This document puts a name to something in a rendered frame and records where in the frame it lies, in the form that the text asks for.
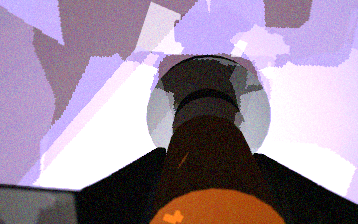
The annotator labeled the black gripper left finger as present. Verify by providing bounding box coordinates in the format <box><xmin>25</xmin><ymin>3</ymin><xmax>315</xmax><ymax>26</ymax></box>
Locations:
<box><xmin>0</xmin><ymin>147</ymin><xmax>166</xmax><ymax>224</ymax></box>

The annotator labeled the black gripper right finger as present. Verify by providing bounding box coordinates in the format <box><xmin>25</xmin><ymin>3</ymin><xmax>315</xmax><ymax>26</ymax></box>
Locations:
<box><xmin>253</xmin><ymin>153</ymin><xmax>358</xmax><ymax>224</ymax></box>

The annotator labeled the orange cylinder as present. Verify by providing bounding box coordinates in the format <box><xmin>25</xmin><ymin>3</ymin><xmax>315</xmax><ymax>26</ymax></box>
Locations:
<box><xmin>148</xmin><ymin>115</ymin><xmax>286</xmax><ymax>224</ymax></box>

